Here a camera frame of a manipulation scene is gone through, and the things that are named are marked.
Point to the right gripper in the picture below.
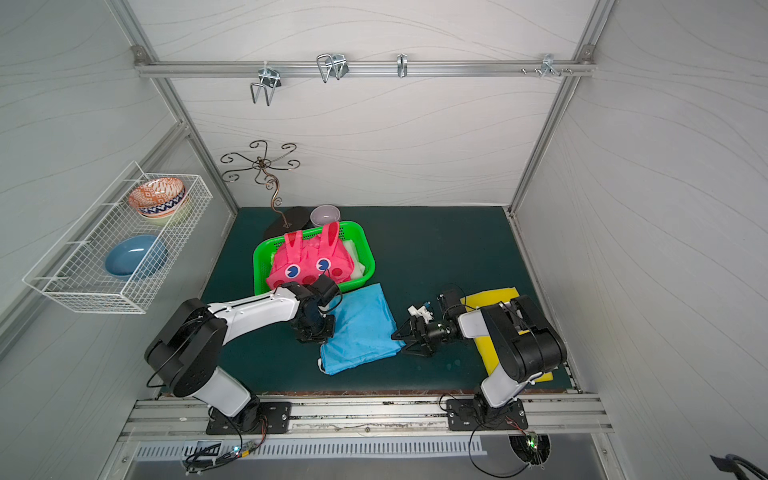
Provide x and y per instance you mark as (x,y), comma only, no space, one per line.
(420,334)

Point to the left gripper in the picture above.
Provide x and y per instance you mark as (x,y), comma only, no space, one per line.
(314,327)

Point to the yellow raincoat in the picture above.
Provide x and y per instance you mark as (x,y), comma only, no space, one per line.
(524,340)

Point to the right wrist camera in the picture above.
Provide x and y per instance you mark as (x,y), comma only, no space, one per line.
(424,312)

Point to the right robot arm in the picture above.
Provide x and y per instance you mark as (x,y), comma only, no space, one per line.
(497,389)

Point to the blue raincoat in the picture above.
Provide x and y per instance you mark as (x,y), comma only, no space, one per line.
(364,325)

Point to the blue bowl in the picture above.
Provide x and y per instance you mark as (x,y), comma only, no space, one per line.
(137,258)

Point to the metal hook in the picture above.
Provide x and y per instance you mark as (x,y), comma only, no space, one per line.
(268,81)
(547,68)
(332,65)
(402,65)

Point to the round black floor port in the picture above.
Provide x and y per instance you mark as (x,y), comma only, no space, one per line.
(532,448)

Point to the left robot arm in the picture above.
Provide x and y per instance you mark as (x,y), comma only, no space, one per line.
(185,353)

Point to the aluminium top rail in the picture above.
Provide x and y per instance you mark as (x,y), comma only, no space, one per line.
(357,69)

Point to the white wire wall basket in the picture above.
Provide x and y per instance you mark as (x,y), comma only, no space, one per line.
(72,274)

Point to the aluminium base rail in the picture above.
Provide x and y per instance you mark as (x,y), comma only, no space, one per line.
(371,416)

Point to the small purple bowl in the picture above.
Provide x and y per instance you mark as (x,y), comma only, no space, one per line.
(324,214)

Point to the white raincoat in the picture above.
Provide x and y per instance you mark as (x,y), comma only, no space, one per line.
(358,268)

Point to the green plastic basket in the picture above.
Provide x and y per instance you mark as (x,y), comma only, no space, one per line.
(264,253)

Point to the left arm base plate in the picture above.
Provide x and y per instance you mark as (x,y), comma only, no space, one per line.
(255,418)

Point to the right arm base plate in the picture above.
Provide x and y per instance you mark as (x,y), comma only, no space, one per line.
(480,415)

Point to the orange patterned bowl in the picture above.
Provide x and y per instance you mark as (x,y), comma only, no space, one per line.
(158,197)

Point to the pink bunny raincoat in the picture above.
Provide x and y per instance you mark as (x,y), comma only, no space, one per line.
(305,260)

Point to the brown metal jewelry stand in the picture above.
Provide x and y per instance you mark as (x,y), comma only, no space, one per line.
(265,169)

